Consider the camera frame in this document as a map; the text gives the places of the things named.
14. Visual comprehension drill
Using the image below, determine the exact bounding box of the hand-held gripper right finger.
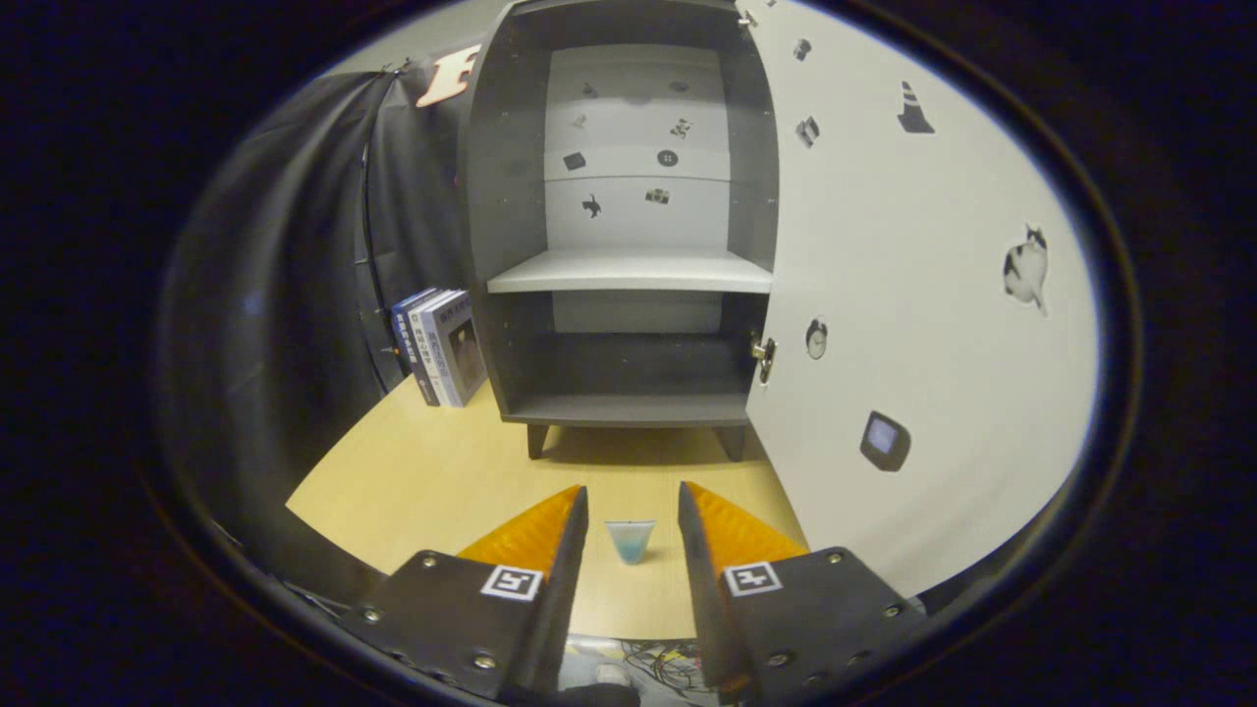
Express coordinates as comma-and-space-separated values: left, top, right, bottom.
678, 481, 929, 703

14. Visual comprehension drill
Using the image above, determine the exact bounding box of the small translucent blue cup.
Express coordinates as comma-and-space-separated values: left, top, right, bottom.
604, 519, 657, 566

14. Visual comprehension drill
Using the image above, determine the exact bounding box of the black backdrop cloth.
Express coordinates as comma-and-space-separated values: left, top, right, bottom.
162, 54, 492, 600

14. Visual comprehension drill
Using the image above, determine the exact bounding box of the grey cover book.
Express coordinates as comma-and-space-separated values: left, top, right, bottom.
422, 292, 489, 408

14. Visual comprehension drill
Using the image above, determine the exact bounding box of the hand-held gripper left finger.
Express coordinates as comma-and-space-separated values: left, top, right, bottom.
339, 484, 590, 703

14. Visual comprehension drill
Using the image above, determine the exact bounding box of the black cable bundle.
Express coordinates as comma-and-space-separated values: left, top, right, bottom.
624, 640, 716, 700

